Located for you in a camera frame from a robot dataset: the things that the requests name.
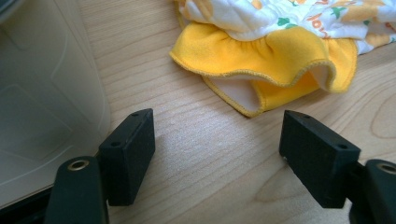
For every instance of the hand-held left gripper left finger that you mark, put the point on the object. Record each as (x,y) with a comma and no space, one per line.
(130,161)

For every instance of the yellow and white printed garment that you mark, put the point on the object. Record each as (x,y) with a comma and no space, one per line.
(267,59)

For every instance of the beige plastic container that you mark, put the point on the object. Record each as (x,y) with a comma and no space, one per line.
(43,93)

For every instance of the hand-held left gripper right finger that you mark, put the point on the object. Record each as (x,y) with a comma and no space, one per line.
(317,155)

